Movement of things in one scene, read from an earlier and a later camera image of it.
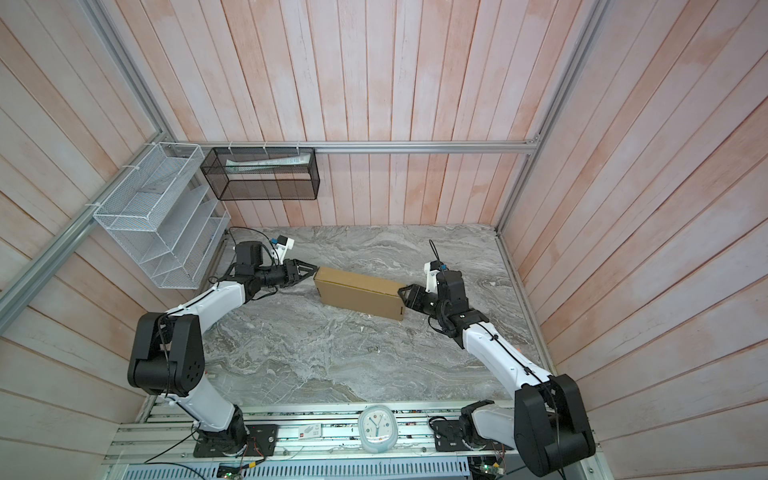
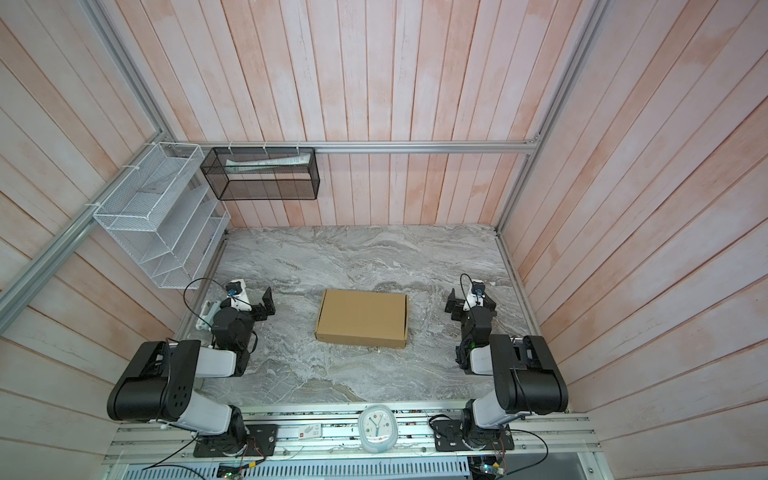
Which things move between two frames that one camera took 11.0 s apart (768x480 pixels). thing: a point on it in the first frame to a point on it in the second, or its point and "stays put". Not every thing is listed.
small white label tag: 310,431 stays put
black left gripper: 292,270 to 268,304
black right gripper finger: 414,296 to 454,306
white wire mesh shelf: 165,212 stays put
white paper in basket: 253,164 stays put
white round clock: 378,428 stays put
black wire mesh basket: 262,173 stays put
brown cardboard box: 362,293 to 364,318
